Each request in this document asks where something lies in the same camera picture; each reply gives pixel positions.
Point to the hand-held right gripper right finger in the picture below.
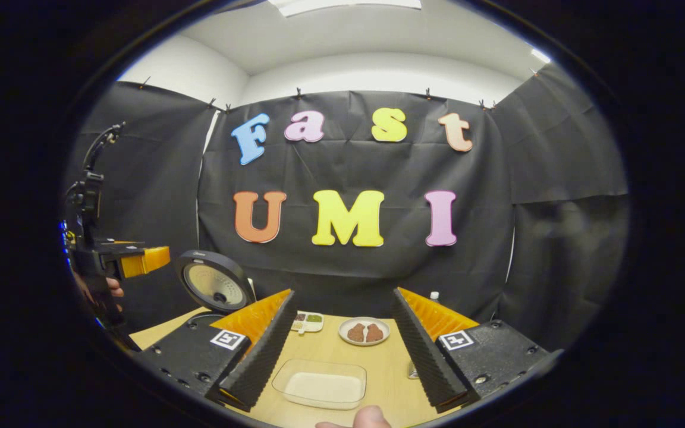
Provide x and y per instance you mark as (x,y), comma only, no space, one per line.
(423,351)

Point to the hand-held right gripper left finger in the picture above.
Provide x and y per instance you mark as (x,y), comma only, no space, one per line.
(265,351)

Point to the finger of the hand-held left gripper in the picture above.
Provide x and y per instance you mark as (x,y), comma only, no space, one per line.
(143,260)

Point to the black silver rice cooker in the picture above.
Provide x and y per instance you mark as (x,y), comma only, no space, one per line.
(214,282)

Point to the clear plastic tray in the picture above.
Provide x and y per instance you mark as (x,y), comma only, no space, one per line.
(283,377)

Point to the brown meat piece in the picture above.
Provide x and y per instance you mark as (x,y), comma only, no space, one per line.
(374,333)
(356,333)

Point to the white divided bean dish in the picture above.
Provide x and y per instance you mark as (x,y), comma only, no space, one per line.
(308,321)

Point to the white round plate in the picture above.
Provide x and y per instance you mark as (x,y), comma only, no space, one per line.
(365,320)

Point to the black backdrop cloth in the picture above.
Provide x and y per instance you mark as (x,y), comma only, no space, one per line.
(342,273)

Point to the small ceiling light panel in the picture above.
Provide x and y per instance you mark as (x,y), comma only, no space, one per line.
(540,56)

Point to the long ceiling light panel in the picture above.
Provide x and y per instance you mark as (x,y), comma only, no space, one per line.
(345,6)

